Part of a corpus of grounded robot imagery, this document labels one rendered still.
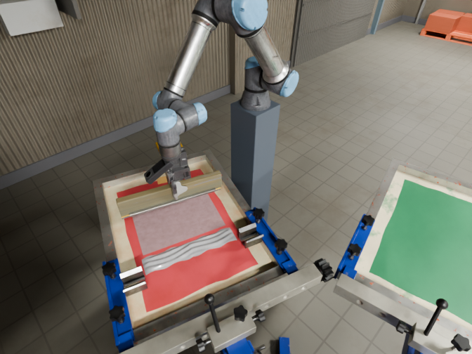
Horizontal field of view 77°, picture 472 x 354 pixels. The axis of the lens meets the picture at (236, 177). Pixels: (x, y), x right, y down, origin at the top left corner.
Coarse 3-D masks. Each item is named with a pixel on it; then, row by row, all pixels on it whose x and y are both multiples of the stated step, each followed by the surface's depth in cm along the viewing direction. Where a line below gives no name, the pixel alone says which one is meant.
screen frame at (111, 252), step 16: (192, 160) 152; (208, 160) 151; (112, 176) 140; (128, 176) 140; (144, 176) 144; (224, 176) 140; (96, 192) 132; (240, 208) 126; (112, 240) 113; (112, 256) 107; (272, 256) 109; (272, 272) 103; (240, 288) 98; (256, 288) 100; (128, 304) 96; (192, 304) 94; (224, 304) 96; (160, 320) 91; (176, 320) 91; (144, 336) 87
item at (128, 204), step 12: (192, 180) 116; (204, 180) 118; (216, 180) 121; (144, 192) 110; (156, 192) 111; (168, 192) 113; (192, 192) 119; (120, 204) 107; (132, 204) 109; (144, 204) 112; (156, 204) 115
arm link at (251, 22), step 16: (224, 0) 93; (240, 0) 89; (256, 0) 91; (224, 16) 96; (240, 16) 91; (256, 16) 94; (240, 32) 100; (256, 32) 100; (256, 48) 108; (272, 48) 111; (272, 64) 116; (272, 80) 124; (288, 80) 124
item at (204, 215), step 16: (192, 176) 145; (176, 208) 130; (192, 208) 130; (208, 208) 130; (224, 208) 130; (192, 224) 123; (208, 224) 123; (224, 224) 123; (192, 240) 117; (240, 240) 117; (208, 256) 112; (224, 256) 112; (240, 256) 112; (208, 272) 107; (224, 272) 107; (240, 272) 107
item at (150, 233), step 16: (128, 192) 137; (160, 208) 130; (128, 224) 123; (144, 224) 123; (160, 224) 123; (176, 224) 123; (144, 240) 117; (160, 240) 117; (176, 240) 117; (144, 256) 111; (144, 272) 107; (160, 272) 107; (176, 272) 107; (192, 272) 107; (160, 288) 102; (176, 288) 102; (192, 288) 102; (160, 304) 98
